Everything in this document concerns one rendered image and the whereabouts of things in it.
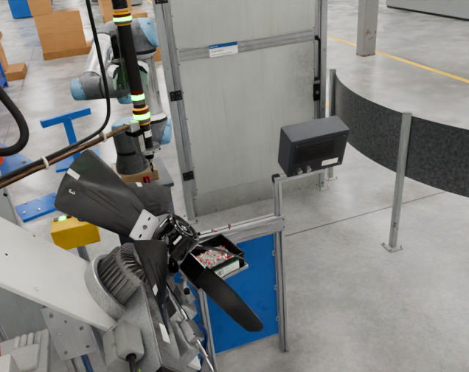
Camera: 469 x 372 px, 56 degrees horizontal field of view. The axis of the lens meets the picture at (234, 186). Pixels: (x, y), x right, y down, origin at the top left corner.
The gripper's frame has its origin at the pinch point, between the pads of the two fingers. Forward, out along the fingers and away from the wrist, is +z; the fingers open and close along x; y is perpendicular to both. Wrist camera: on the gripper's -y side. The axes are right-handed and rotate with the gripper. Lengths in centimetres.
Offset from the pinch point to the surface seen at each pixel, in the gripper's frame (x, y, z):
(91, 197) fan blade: 16.8, 26.1, 16.7
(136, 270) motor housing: 10, 49, 22
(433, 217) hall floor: -205, 166, -93
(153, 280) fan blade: 7, 33, 46
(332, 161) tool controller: -78, 57, -25
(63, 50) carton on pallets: 65, 168, -898
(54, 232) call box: 36, 58, -23
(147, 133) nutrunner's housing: -0.9, 14.7, 9.0
